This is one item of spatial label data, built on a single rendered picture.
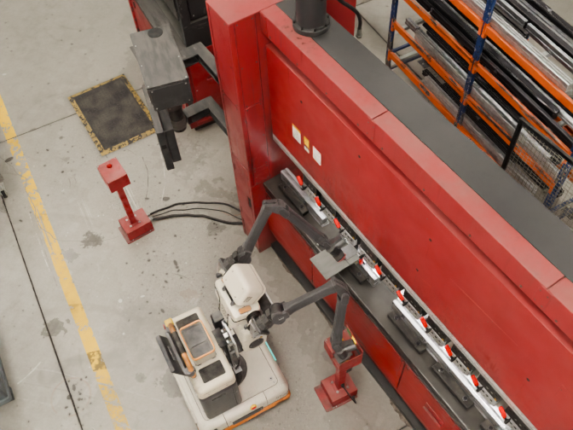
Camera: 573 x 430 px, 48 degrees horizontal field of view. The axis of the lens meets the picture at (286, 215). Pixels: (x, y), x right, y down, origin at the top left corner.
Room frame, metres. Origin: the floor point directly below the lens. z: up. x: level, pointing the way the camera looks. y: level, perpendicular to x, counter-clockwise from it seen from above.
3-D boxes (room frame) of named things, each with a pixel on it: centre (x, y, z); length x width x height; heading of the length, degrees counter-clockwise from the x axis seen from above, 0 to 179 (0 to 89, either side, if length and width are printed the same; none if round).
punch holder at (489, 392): (1.10, -1.01, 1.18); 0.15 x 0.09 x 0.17; 31
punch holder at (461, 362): (1.27, -0.91, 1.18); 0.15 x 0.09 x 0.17; 31
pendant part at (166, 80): (2.93, 0.69, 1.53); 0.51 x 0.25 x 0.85; 16
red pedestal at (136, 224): (3.03, 1.27, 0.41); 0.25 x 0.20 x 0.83; 121
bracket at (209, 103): (3.09, 0.49, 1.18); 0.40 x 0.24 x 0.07; 31
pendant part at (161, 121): (2.86, 0.76, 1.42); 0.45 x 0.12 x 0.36; 16
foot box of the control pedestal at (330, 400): (1.52, -0.27, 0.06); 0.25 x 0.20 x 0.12; 113
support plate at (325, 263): (2.03, -0.29, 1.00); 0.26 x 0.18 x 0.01; 121
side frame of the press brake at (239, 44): (3.04, -0.06, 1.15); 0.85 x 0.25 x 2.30; 121
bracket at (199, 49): (3.09, 0.49, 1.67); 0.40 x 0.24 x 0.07; 31
